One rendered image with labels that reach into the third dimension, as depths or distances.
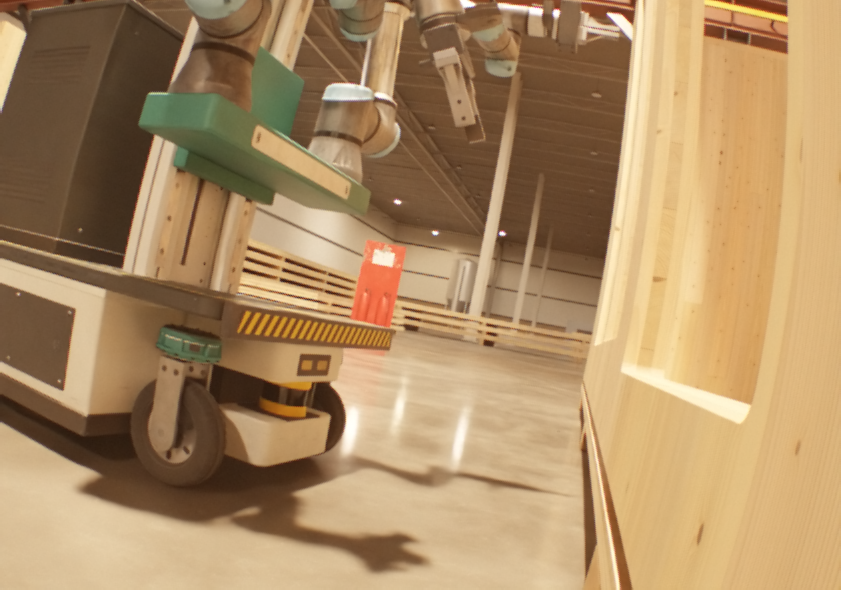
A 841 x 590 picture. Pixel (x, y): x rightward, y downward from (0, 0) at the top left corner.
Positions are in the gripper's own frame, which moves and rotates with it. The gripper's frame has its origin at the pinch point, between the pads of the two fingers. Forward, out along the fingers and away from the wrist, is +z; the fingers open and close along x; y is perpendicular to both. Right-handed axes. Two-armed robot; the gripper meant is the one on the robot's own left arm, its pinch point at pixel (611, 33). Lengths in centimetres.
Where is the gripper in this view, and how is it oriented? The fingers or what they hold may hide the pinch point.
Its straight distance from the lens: 166.9
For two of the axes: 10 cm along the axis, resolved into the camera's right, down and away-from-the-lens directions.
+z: 9.5, 1.8, -2.5
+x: -2.0, 9.8, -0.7
